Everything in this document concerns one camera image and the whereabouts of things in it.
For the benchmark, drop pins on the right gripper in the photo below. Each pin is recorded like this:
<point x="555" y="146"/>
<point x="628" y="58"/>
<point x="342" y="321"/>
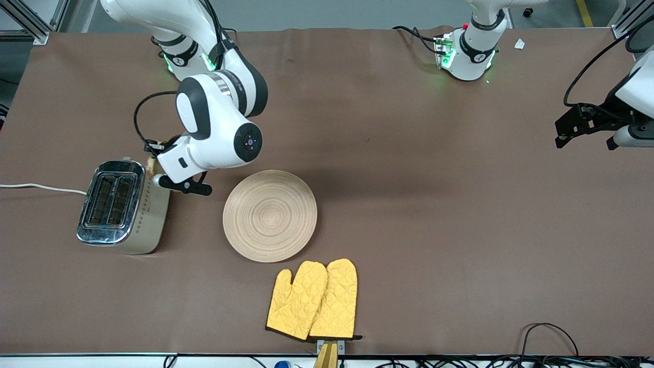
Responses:
<point x="164" y="146"/>

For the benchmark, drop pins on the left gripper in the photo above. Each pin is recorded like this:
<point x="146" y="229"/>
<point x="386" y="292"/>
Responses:
<point x="606" y="116"/>

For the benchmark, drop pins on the brown bread slice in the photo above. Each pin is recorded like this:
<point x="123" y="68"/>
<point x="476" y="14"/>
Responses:
<point x="151" y="164"/>

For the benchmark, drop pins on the round wooden plate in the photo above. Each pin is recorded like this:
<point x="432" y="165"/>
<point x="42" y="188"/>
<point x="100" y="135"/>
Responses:
<point x="270" y="217"/>

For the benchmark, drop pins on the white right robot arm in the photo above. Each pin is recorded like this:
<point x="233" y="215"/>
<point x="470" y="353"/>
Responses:
<point x="214" y="122"/>

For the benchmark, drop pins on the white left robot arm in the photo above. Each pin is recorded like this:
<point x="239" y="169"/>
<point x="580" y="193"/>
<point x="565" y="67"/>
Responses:
<point x="472" y="61"/>

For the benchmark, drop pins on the silver two-slot toaster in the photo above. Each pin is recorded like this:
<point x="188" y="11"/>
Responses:
<point x="148" y="214"/>

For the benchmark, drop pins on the black caster wheel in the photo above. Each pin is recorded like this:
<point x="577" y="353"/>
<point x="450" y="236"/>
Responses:
<point x="528" y="11"/>

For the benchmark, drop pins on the brown table cover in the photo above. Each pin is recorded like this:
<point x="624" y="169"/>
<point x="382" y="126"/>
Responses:
<point x="409" y="153"/>

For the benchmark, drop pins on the yellow quilted oven mitt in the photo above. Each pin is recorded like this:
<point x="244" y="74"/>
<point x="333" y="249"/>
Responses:
<point x="294" y="301"/>
<point x="340" y="301"/>

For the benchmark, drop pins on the aluminium frame profile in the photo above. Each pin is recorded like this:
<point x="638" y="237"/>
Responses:
<point x="30" y="23"/>
<point x="623" y="25"/>

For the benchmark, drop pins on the small metal bracket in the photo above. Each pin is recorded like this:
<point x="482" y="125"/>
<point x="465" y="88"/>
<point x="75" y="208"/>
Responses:
<point x="341" y="346"/>

